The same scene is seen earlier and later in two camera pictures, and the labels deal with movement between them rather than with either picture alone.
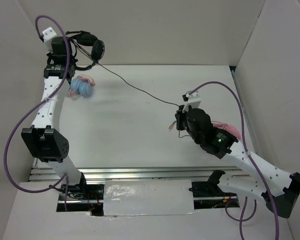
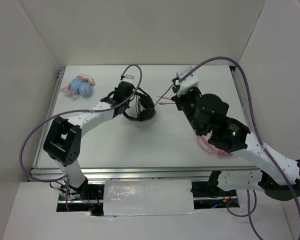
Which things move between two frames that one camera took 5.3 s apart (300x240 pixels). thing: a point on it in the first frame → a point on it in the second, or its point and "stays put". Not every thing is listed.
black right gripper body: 181,122 → 187,101
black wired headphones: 88,45 → 146,107
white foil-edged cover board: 148,197 stays put
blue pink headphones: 81,86 stays put
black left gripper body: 73,61 → 115,89
